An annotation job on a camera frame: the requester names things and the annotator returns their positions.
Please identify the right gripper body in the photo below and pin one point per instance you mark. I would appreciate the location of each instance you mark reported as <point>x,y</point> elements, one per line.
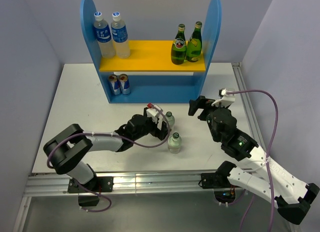
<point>209,119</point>

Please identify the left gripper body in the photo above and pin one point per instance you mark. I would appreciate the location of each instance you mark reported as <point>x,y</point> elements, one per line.
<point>150,127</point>

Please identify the clear glass bottle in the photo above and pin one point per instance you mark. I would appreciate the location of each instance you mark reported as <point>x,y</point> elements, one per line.
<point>174,143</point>
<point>170,118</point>

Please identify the green Perrier bottle red label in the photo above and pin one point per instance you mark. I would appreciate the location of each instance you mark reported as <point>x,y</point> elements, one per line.
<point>179,46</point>

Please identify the green Perrier lemon bottle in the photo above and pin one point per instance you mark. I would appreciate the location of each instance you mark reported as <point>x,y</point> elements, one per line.
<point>194,45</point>

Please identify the Pocari Sweat bottle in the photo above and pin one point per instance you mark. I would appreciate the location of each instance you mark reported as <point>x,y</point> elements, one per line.
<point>103,36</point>
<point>120,36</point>

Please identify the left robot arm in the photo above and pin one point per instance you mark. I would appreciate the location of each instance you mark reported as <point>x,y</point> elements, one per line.
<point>65,152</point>

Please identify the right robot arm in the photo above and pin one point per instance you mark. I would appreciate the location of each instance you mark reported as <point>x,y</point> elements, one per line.
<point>291,197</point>

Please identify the blue and yellow shelf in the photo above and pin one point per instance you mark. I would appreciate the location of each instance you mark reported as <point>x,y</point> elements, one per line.
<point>151,74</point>

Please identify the right Red Bull can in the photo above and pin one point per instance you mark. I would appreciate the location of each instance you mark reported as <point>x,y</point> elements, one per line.
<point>124,84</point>

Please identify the red bull can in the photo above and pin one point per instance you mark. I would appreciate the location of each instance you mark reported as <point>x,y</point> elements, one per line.
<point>114,84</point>
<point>124,84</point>

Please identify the left Red Bull can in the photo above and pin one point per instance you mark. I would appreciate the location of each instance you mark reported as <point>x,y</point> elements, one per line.
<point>114,84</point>

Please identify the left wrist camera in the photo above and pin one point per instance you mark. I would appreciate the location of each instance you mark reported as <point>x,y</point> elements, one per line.
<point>153,112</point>

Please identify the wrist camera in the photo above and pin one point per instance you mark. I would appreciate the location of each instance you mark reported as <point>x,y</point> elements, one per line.
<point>153,112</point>
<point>227,97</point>

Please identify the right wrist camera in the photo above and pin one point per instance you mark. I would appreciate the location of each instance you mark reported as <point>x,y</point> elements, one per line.
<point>227,97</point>

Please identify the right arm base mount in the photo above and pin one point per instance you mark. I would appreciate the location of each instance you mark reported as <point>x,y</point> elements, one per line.
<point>224,193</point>

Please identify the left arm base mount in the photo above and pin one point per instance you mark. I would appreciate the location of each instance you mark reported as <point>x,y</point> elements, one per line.
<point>89,194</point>

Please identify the aluminium mounting rail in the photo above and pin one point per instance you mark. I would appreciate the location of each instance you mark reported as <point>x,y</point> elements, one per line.
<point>39,185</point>

